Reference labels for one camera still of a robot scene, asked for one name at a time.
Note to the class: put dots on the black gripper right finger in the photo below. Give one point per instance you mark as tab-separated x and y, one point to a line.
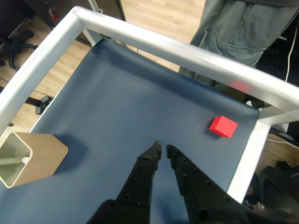
201	198

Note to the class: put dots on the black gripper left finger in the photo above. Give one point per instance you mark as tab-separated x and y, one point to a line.
137	186

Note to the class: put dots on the red cube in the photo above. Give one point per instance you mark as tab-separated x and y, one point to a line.
223	127

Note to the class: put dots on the beige square box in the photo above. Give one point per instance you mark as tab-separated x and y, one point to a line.
44	158

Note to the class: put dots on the black bag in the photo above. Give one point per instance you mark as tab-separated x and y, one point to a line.
278	184

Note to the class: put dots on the dark blue table mat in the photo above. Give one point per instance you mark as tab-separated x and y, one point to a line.
128	105

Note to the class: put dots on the person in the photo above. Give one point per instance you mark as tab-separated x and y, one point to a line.
233	28

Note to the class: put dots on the black office chair base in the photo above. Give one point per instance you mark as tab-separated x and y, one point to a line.
14	45

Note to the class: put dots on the small red tag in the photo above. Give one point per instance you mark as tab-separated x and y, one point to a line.
54	17

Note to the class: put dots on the dark desk cabinet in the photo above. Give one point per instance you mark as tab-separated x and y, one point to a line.
42	7

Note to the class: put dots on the silver metal table frame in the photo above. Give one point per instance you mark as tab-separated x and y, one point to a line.
163	49

